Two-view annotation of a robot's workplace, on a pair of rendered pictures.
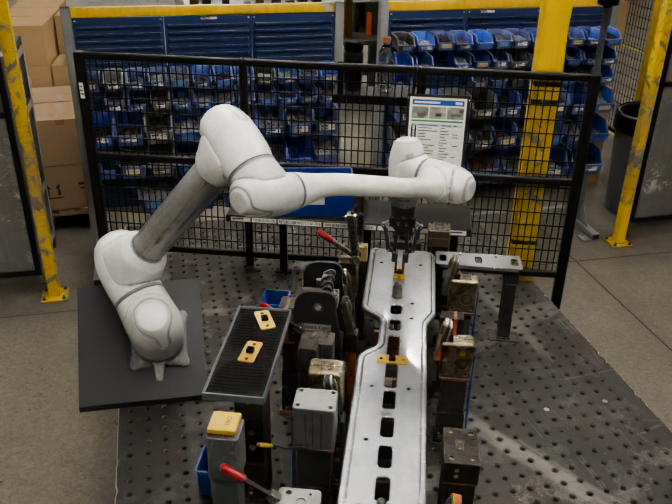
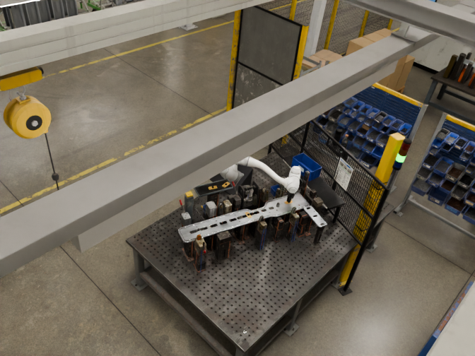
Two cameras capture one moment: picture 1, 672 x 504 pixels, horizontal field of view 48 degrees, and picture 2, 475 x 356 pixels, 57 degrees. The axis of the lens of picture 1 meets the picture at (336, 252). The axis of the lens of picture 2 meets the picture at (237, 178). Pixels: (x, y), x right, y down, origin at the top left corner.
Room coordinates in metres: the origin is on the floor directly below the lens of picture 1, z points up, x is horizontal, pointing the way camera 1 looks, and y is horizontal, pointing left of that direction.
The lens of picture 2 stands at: (-0.28, -2.50, 4.02)
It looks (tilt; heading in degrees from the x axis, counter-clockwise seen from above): 40 degrees down; 53
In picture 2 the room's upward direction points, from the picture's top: 7 degrees clockwise
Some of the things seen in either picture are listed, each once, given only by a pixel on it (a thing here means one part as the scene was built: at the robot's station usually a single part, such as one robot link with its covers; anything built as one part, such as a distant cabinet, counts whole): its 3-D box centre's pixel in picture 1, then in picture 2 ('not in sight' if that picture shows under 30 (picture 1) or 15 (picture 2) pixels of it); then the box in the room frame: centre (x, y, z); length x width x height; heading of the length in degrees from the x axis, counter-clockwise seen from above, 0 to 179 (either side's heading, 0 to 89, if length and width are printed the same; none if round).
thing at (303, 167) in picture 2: (312, 191); (306, 167); (2.62, 0.09, 1.09); 0.30 x 0.17 x 0.13; 94
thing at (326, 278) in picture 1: (321, 350); (247, 203); (1.81, 0.04, 0.94); 0.18 x 0.13 x 0.49; 174
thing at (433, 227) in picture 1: (435, 271); (314, 212); (2.42, -0.36, 0.88); 0.08 x 0.08 x 0.36; 84
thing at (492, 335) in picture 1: (507, 301); (318, 234); (2.27, -0.60, 0.84); 0.11 x 0.06 x 0.29; 84
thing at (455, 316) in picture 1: (448, 354); (278, 229); (1.95, -0.36, 0.84); 0.11 x 0.08 x 0.29; 84
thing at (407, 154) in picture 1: (409, 163); (295, 174); (2.15, -0.22, 1.39); 0.13 x 0.11 x 0.16; 47
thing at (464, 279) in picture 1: (459, 324); (292, 227); (2.08, -0.40, 0.87); 0.12 x 0.09 x 0.35; 84
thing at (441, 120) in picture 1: (435, 135); (343, 174); (2.70, -0.36, 1.30); 0.23 x 0.02 x 0.31; 84
